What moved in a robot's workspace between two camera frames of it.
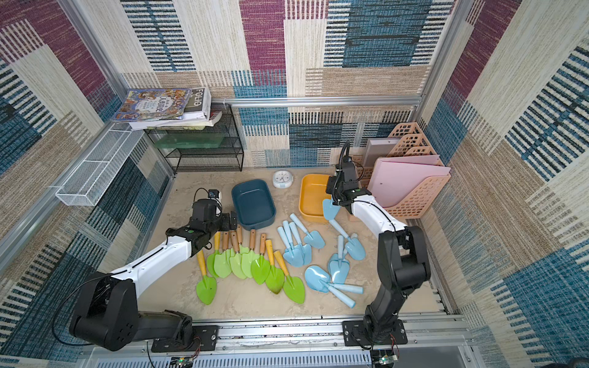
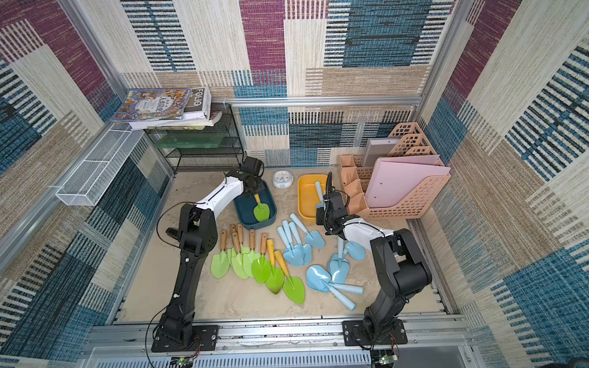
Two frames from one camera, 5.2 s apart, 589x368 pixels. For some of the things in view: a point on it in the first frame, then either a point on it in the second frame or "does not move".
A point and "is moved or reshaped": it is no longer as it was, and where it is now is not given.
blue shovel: [290, 240] does not move
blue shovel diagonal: [314, 238] does not move
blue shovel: [354, 248] does not move
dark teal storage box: [254, 203] does not move
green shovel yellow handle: [206, 287] to [261, 211]
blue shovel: [330, 211] is moved or reshaped
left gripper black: [226, 225] to [261, 185]
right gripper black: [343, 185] to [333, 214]
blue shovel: [294, 256] does not move
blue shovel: [338, 267] does not move
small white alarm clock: [282, 179] does not move
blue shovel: [306, 248] does not move
